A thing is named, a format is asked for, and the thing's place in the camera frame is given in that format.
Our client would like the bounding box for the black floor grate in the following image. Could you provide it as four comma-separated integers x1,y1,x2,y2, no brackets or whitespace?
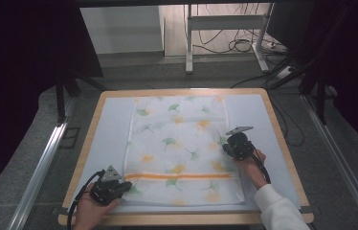
58,126,81,150

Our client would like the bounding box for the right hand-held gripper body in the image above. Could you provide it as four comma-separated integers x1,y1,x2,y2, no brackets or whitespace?
225,126,256,161

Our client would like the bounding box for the wooden framed table board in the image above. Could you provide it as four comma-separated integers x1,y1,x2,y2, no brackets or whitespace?
67,93,302,215

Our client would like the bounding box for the white desk frame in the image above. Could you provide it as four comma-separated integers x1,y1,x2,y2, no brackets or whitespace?
185,3,276,75

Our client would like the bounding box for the white cabinet panel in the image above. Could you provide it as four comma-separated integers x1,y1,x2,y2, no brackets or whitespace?
79,5,166,56

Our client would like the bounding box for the dark curtain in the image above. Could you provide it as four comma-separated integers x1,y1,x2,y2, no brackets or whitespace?
265,0,358,161
0,0,105,207

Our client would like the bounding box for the white power strip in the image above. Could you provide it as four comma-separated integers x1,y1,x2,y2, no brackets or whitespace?
275,65,297,80
262,40,288,54

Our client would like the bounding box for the black stand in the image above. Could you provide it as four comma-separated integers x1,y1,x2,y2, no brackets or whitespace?
268,47,339,127
55,68,108,127

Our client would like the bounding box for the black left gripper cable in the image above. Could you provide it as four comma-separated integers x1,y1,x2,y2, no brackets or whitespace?
66,169,106,230

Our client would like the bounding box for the black floor cables bundle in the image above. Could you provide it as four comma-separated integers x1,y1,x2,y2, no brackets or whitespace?
192,28,266,55

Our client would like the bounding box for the person's left hand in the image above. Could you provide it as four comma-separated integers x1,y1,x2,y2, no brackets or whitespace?
72,182,121,230

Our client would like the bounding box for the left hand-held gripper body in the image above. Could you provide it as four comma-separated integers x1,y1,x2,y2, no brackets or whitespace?
89,165,124,207

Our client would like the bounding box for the long black floor cable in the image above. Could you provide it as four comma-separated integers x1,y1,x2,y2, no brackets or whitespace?
230,73,305,148

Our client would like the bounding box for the aluminium floor rail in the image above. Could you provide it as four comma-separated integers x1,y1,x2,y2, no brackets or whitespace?
7,98,77,230
301,94,358,230

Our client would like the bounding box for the white leaf-print cloth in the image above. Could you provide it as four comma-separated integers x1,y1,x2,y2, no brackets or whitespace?
123,94,247,206

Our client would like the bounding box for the person's right hand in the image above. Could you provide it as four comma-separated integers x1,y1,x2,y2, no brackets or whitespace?
232,149,268,191

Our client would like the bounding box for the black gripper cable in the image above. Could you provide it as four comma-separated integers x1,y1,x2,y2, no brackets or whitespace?
247,144,273,185
66,169,106,230

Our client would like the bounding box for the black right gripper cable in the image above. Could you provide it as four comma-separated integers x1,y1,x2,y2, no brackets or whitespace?
247,144,273,185

